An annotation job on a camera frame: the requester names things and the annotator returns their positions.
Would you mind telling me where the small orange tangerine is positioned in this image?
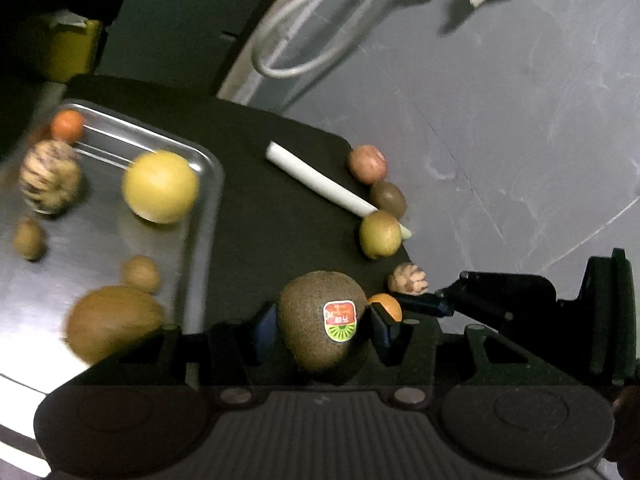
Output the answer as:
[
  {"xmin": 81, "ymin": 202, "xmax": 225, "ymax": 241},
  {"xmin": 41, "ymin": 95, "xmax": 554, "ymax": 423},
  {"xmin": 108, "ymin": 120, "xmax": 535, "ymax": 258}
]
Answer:
[{"xmin": 368, "ymin": 292, "xmax": 402, "ymax": 322}]

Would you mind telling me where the small striped pepino melon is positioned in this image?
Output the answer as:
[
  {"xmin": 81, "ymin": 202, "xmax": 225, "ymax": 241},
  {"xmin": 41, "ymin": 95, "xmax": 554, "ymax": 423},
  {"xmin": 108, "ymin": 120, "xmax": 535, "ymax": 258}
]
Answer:
[{"xmin": 387, "ymin": 262, "xmax": 428, "ymax": 296}]

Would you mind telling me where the kiwi with sticker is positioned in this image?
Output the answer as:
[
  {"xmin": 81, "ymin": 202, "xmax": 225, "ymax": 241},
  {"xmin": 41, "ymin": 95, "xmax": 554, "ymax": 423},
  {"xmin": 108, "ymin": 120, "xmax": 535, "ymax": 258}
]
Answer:
[{"xmin": 277, "ymin": 271, "xmax": 368, "ymax": 372}]

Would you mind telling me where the yellow green pear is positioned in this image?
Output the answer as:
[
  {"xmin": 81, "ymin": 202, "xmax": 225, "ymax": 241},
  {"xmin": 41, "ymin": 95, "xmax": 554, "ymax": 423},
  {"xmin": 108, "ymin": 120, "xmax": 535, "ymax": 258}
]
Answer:
[{"xmin": 359, "ymin": 210, "xmax": 402, "ymax": 260}]

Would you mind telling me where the small brown round fruit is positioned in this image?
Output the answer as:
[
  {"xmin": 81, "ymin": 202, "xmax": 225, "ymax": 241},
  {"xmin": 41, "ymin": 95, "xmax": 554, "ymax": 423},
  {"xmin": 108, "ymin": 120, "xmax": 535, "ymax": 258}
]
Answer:
[
  {"xmin": 120, "ymin": 255, "xmax": 162, "ymax": 295},
  {"xmin": 13, "ymin": 218, "xmax": 46, "ymax": 261}
]

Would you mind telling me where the brown oval kiwi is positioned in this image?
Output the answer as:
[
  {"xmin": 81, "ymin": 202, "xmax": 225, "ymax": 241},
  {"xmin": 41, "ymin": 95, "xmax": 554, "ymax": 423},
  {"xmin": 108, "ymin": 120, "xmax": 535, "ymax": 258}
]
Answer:
[{"xmin": 64, "ymin": 285, "xmax": 165, "ymax": 365}]

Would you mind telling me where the large striped pepino melon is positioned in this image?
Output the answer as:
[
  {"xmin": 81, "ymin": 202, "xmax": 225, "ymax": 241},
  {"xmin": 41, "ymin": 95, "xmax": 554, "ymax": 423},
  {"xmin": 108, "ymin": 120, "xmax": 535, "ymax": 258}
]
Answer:
[{"xmin": 18, "ymin": 140, "xmax": 84, "ymax": 214}]

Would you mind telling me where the black table mat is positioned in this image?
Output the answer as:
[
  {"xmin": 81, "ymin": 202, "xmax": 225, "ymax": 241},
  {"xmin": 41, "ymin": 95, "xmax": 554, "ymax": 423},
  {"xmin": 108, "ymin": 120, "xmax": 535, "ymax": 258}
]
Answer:
[{"xmin": 65, "ymin": 76, "xmax": 440, "ymax": 387}]

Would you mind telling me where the dark brown kiwi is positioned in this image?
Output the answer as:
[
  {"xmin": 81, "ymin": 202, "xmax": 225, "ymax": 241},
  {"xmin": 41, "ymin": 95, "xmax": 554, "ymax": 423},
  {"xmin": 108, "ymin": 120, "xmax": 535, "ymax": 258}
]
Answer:
[{"xmin": 370, "ymin": 181, "xmax": 408, "ymax": 219}]

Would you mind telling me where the red apple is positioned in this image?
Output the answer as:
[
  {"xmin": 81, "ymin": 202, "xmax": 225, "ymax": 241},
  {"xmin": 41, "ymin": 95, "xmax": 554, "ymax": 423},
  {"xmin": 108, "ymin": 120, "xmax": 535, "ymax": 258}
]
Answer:
[{"xmin": 348, "ymin": 145, "xmax": 387, "ymax": 185}]

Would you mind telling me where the white leek stalk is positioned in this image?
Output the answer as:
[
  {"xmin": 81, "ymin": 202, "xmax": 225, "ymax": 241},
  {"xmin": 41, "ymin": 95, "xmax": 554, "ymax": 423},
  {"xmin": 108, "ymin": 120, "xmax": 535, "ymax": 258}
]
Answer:
[{"xmin": 264, "ymin": 140, "xmax": 414, "ymax": 241}]

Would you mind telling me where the large yellow round fruit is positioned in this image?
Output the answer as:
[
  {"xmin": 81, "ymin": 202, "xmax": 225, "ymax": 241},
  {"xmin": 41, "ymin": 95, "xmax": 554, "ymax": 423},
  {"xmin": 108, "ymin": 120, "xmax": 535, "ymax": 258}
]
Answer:
[{"xmin": 122, "ymin": 151, "xmax": 200, "ymax": 224}]

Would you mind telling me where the silver metal tray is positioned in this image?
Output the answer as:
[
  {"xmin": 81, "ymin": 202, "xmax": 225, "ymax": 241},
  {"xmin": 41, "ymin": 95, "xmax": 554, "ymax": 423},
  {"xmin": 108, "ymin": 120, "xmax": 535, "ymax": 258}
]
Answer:
[{"xmin": 1, "ymin": 99, "xmax": 224, "ymax": 402}]

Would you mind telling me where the small orange fruit in tray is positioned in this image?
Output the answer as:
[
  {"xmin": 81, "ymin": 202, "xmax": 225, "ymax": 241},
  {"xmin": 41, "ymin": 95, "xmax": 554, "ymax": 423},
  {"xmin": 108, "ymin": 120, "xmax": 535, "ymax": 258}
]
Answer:
[{"xmin": 50, "ymin": 108, "xmax": 84, "ymax": 144}]

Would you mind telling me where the dark grey cabinet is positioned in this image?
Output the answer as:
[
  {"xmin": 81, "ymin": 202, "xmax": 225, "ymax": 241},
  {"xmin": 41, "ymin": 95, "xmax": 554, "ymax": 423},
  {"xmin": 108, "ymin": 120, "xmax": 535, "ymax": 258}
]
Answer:
[{"xmin": 96, "ymin": 0, "xmax": 273, "ymax": 94}]

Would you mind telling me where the yellow container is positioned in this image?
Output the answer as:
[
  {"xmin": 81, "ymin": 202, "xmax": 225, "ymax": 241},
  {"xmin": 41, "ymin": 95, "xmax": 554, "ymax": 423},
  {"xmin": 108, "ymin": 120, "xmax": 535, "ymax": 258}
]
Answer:
[{"xmin": 43, "ymin": 20, "xmax": 102, "ymax": 84}]

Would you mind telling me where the white looped cable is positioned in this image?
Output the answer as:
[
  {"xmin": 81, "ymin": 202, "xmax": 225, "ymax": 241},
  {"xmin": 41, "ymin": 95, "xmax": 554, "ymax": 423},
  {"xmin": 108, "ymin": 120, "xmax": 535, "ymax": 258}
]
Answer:
[{"xmin": 249, "ymin": 0, "xmax": 432, "ymax": 80}]

